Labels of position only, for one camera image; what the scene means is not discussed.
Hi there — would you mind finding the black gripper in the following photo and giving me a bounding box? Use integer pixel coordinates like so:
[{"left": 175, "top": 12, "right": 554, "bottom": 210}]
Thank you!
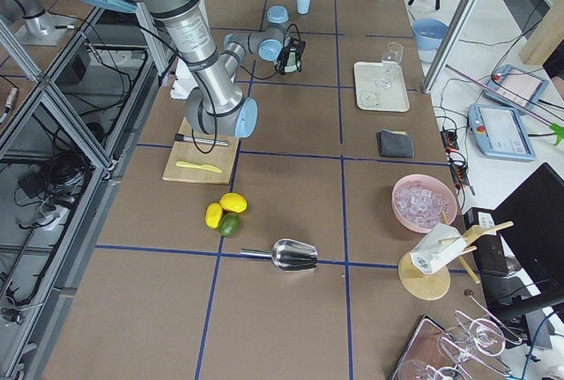
[{"left": 275, "top": 37, "right": 306, "bottom": 74}]

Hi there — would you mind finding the light blue plastic cup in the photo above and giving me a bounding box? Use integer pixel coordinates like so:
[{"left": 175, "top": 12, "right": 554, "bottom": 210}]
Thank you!
[{"left": 296, "top": 0, "right": 311, "bottom": 15}]

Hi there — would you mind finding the metal ice scoop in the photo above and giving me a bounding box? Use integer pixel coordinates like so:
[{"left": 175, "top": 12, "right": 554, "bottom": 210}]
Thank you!
[{"left": 241, "top": 238, "right": 318, "bottom": 272}]

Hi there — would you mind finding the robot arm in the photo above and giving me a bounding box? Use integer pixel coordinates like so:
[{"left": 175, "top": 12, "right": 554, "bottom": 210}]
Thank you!
[
  {"left": 224, "top": 5, "right": 289, "bottom": 63},
  {"left": 82, "top": 0, "right": 305, "bottom": 138}
]

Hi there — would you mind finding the blue bowl with fork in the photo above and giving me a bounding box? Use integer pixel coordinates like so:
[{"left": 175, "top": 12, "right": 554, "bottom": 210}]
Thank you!
[{"left": 412, "top": 18, "right": 449, "bottom": 64}]

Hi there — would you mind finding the pink bowl of ice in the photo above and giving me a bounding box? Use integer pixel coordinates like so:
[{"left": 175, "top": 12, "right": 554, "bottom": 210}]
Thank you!
[{"left": 391, "top": 174, "right": 458, "bottom": 233}]

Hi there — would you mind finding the cream bear serving tray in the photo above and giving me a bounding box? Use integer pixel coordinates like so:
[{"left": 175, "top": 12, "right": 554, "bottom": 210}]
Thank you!
[{"left": 353, "top": 62, "right": 410, "bottom": 113}]

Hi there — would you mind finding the wine glass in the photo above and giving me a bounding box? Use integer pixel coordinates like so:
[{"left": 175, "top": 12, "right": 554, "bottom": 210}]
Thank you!
[{"left": 376, "top": 41, "right": 404, "bottom": 90}]

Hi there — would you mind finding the grey folded cloth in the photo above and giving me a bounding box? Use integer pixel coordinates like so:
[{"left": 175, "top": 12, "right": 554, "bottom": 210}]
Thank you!
[{"left": 376, "top": 130, "right": 414, "bottom": 158}]

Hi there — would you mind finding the wooden cutting board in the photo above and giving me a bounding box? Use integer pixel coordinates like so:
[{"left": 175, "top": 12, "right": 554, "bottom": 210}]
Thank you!
[{"left": 162, "top": 131, "right": 240, "bottom": 185}]

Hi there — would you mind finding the yellow plastic knife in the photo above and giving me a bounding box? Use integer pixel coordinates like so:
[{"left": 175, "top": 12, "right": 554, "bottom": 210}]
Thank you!
[{"left": 175, "top": 160, "right": 223, "bottom": 174}]

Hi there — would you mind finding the yellow lemon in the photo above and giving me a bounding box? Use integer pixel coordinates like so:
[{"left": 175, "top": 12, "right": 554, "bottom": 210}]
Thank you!
[
  {"left": 204, "top": 203, "right": 224, "bottom": 229},
  {"left": 219, "top": 192, "right": 248, "bottom": 213}
]

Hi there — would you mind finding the green lime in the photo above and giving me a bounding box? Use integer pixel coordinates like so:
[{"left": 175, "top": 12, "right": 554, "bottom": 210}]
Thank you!
[{"left": 218, "top": 212, "right": 241, "bottom": 237}]

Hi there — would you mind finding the teach pendant tablet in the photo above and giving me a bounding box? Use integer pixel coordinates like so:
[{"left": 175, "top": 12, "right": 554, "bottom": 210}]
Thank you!
[
  {"left": 468, "top": 104, "right": 537, "bottom": 161},
  {"left": 484, "top": 64, "right": 549, "bottom": 110}
]

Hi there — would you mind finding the wooden paper towel stand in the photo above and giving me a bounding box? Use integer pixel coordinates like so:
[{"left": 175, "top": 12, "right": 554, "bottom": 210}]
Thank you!
[{"left": 398, "top": 221, "right": 514, "bottom": 301}]

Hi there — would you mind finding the black monitor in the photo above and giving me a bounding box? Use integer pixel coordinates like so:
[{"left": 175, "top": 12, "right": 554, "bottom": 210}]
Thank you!
[{"left": 493, "top": 162, "right": 563, "bottom": 321}]

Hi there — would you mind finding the glass rack with glasses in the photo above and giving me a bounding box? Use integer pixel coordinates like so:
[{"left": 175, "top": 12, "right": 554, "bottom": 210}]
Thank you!
[{"left": 389, "top": 304, "right": 523, "bottom": 379}]

